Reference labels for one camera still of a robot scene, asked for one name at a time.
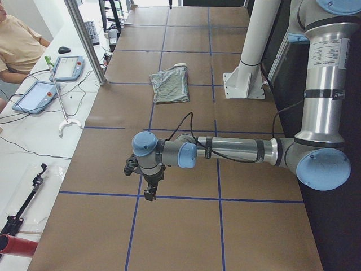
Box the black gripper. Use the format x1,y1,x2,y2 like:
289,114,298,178
143,168,165,201

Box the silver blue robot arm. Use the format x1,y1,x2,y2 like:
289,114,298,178
124,1,360,200

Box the person in beige clothes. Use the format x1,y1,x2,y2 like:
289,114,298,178
0,2,51,112

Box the black clamp tool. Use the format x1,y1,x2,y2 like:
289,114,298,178
0,163,49,237

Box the near blue teach pendant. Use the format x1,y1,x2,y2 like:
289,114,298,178
12,81,57,114

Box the blue teach pendant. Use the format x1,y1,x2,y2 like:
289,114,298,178
53,56,84,82
12,81,57,114

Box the far blue teach pendant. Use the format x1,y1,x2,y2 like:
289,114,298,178
53,56,84,82

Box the red cylinder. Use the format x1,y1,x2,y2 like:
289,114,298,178
1,234,38,257

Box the black computer mouse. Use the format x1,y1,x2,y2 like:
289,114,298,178
58,46,71,54

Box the white reacher grabber stick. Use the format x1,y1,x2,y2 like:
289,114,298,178
45,56,82,138

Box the black keyboard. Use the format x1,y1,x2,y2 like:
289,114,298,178
84,21,100,45

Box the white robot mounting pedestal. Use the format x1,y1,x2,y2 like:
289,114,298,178
223,0,281,99

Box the aluminium frame post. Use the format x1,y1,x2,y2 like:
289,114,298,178
64,0,106,86

